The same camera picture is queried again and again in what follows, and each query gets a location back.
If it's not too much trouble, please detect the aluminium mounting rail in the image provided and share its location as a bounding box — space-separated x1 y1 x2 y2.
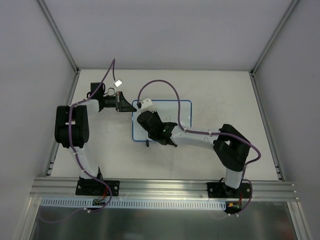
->
29 177 300 202

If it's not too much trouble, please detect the blue-framed whiteboard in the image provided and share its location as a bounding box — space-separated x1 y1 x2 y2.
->
131 99 193 142

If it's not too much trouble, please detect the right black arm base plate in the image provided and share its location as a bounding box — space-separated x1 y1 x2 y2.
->
206 182 252 199

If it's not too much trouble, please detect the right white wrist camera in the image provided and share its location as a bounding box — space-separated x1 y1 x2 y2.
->
137 97 156 113

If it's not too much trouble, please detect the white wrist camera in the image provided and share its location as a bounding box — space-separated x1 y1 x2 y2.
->
112 79 123 88
137 97 156 113

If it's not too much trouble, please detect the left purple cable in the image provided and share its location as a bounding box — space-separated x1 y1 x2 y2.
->
37 58 116 223

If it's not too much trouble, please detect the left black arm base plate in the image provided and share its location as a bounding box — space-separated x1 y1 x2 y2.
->
75 177 121 197

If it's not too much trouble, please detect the white slotted cable duct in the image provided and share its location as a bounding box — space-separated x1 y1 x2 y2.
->
41 197 226 211

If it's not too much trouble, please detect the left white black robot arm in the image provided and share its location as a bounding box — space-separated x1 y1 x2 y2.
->
54 82 137 195

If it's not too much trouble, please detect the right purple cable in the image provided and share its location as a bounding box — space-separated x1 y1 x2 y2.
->
137 79 262 186

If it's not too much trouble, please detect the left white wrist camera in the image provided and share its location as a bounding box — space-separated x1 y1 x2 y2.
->
112 79 123 88

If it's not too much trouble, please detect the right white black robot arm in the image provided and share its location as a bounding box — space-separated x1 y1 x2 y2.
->
137 110 252 198

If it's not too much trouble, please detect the purple cable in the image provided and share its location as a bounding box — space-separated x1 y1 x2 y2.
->
37 58 116 223
137 79 262 186

